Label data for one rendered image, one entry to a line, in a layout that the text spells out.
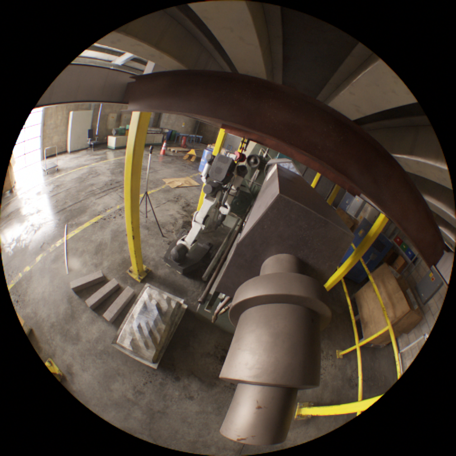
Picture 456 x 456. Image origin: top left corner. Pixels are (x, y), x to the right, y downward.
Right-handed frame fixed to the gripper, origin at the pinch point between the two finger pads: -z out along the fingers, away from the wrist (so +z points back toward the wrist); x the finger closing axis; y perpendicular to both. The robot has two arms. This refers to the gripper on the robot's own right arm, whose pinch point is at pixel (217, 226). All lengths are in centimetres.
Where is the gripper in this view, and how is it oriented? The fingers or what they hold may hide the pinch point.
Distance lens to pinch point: 192.5
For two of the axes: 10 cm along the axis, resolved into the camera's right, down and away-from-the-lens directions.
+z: 3.9, -8.5, -3.5
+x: 2.9, -2.4, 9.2
